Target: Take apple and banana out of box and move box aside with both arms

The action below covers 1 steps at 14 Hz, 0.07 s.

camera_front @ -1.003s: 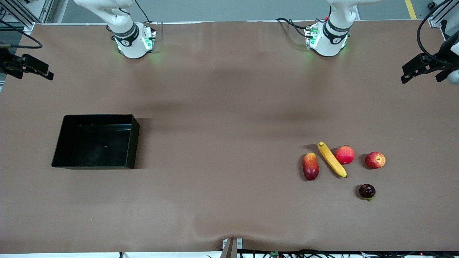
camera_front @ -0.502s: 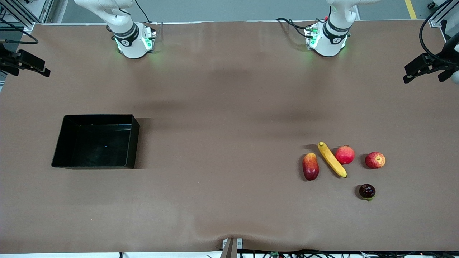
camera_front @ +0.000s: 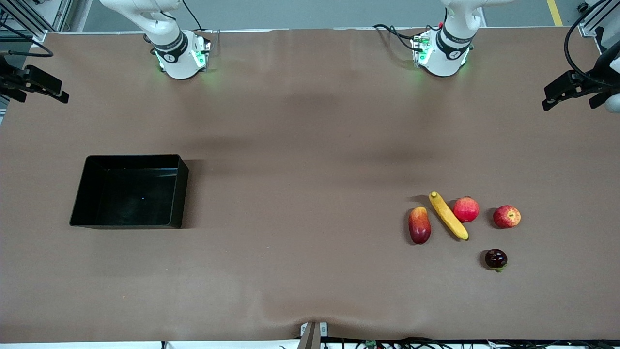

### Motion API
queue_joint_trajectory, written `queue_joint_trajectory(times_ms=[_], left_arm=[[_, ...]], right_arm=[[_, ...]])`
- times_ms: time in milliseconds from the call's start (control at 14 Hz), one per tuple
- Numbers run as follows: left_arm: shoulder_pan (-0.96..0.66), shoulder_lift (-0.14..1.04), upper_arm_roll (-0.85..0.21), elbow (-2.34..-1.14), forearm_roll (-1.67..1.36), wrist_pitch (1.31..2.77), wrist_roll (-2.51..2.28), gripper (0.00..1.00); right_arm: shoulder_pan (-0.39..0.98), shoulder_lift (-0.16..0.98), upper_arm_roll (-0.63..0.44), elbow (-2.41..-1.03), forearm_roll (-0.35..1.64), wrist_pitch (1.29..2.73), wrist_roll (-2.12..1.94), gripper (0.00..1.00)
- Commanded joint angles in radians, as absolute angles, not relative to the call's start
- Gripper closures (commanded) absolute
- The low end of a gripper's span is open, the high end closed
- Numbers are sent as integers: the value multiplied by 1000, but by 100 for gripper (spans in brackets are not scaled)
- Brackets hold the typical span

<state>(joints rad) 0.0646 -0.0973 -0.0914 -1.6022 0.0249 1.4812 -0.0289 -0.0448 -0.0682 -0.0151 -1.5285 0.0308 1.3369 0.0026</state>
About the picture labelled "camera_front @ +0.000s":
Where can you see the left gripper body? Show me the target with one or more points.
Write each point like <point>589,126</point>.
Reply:
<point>592,80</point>

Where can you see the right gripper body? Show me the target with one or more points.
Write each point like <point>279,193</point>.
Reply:
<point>10,78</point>

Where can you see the red yellow apple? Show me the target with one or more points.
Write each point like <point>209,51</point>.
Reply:
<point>506,216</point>

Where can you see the black plastic box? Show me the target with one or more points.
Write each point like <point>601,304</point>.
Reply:
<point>128,203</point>

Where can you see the yellow banana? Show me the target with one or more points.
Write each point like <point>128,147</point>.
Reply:
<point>448,215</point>

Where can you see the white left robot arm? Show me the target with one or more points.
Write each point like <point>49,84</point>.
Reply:
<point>450,51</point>

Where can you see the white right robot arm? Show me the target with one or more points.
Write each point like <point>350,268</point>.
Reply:
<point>179,55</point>

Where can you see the round red pomegranate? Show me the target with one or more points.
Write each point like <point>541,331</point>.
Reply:
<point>466,209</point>

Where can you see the dark purple mangosteen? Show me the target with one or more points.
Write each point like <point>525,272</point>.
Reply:
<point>496,259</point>

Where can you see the red yellow mango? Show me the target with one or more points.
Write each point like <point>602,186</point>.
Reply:
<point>419,226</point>

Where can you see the brown table mat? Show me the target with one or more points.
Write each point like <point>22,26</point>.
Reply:
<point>290,271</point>

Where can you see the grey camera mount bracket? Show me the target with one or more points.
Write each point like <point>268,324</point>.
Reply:
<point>312,332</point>

